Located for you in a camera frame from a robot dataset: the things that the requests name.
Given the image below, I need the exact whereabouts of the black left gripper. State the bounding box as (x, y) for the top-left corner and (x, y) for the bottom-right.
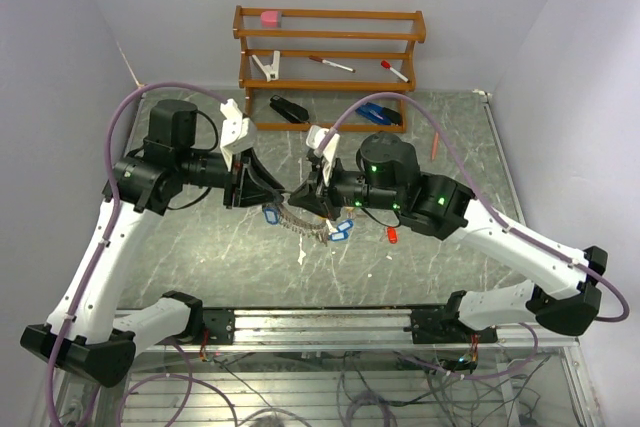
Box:
(176, 147), (284, 209)

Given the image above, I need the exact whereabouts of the large keyring with keys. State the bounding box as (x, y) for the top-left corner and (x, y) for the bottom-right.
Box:
(261, 195), (330, 245)

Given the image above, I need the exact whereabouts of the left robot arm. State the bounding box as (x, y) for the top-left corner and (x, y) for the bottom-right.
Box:
(20, 99), (284, 387)

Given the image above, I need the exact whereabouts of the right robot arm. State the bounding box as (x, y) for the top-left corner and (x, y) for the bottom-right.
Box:
(289, 132), (607, 343)

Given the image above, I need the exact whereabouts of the blue key tag pair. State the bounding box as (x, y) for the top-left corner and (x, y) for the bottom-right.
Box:
(327, 219), (354, 242)

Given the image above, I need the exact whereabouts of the black stapler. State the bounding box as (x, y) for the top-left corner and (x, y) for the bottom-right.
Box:
(269, 95), (310, 124)

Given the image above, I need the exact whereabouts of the red key tag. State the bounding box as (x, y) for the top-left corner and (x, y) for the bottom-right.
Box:
(386, 227), (398, 244)

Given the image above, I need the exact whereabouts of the blue stapler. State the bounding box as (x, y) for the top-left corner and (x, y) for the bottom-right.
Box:
(356, 102), (403, 126)

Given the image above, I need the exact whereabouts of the white clip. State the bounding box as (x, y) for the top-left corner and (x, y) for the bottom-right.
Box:
(251, 50), (281, 82)

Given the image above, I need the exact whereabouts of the wooden three-tier shelf rack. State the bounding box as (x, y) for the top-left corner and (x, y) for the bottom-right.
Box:
(232, 6), (427, 117)

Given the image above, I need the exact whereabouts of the orange pencil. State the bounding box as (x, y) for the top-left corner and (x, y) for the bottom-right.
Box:
(430, 132), (440, 161)

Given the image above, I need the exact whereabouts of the red-capped white marker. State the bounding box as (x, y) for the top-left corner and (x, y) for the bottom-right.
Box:
(380, 60), (410, 83)

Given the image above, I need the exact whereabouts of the pink eraser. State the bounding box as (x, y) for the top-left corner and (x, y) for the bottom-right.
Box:
(260, 10), (282, 29)

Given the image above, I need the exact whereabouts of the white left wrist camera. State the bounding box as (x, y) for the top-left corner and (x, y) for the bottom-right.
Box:
(219, 99), (257, 171)

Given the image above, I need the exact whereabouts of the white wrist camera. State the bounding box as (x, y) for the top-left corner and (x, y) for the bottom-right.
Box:
(306, 125), (340, 186)
(219, 99), (257, 171)

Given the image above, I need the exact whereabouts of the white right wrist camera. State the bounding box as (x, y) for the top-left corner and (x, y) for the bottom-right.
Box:
(306, 125), (340, 186)

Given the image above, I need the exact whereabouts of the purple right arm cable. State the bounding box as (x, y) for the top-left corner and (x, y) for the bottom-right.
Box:
(324, 91), (631, 381)

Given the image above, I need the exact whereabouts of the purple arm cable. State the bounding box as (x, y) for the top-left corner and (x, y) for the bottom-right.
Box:
(324, 91), (631, 381)
(44, 81), (236, 427)

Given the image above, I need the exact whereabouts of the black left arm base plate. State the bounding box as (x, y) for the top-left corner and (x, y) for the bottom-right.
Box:
(203, 308), (236, 345)

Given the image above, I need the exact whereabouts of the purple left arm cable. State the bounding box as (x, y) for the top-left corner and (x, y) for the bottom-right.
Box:
(44, 81), (236, 427)

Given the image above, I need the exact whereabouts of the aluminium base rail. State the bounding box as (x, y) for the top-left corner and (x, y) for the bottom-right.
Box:
(59, 306), (581, 353)

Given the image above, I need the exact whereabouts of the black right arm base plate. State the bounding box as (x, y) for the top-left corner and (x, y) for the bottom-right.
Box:
(403, 305), (498, 345)

